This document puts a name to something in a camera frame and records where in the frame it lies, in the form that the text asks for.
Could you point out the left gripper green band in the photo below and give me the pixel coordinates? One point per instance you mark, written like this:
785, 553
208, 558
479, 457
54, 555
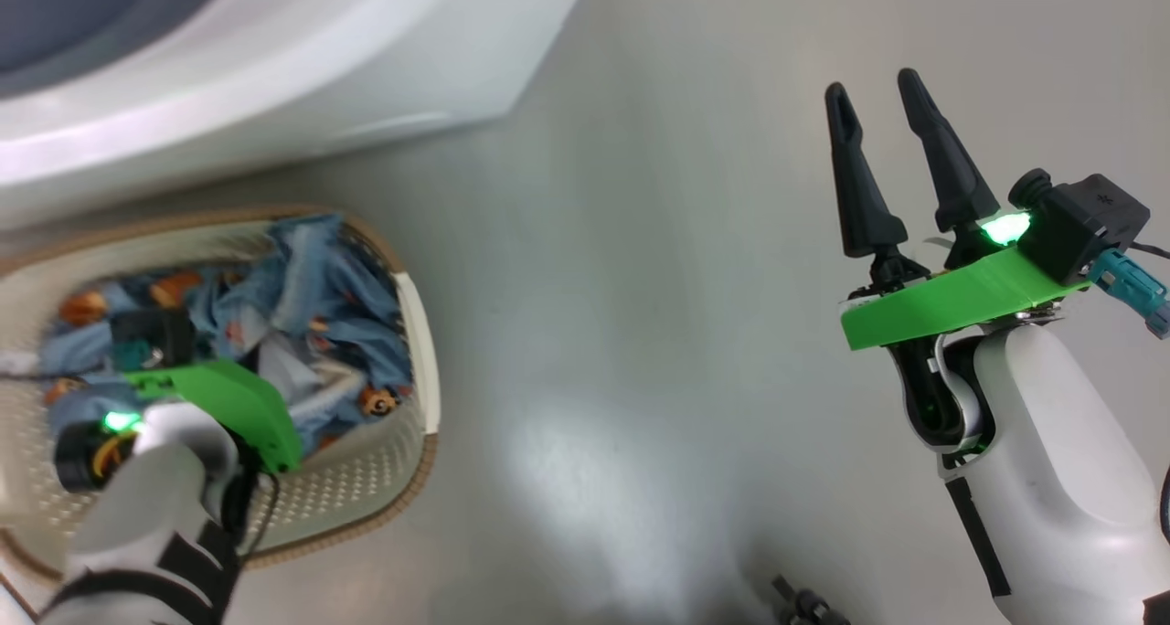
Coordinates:
238, 401

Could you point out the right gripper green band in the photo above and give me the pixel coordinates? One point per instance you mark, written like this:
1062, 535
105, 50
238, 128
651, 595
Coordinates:
951, 296

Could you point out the blue bear-print clothes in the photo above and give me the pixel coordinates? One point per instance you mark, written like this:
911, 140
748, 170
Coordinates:
320, 278

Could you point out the dark robot base part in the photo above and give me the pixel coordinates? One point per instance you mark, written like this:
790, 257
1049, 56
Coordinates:
809, 605

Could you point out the cream perforated laundry basket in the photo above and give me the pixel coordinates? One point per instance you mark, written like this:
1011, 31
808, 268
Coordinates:
366, 497

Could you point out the white front-load washing machine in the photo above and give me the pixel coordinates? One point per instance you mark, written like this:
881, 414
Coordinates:
366, 49

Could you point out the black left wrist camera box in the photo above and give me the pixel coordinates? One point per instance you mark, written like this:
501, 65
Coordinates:
160, 325

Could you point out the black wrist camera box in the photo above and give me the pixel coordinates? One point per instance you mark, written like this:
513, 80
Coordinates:
160, 325
1088, 218

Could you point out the teal left camera connector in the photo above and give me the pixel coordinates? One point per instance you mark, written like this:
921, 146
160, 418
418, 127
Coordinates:
137, 351

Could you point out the teal camera connector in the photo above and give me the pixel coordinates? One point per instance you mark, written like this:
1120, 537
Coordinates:
137, 351
1133, 287

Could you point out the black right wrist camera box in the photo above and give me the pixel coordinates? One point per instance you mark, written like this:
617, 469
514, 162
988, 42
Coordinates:
1088, 218

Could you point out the teal right camera connector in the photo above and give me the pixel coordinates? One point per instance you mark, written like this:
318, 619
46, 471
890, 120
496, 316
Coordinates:
1133, 287

